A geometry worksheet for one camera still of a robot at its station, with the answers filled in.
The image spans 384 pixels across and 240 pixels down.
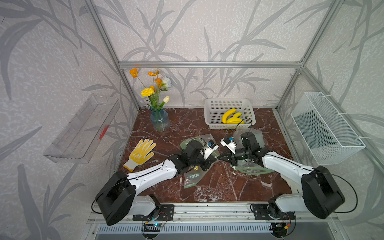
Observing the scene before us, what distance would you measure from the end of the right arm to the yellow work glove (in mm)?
502

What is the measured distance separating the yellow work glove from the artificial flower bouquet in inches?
9.7

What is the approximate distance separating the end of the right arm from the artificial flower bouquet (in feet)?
1.59

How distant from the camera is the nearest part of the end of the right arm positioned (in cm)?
64

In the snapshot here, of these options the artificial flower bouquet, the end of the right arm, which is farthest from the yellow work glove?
the end of the right arm

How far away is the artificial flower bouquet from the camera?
88 centimetres

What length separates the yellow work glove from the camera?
92 centimetres
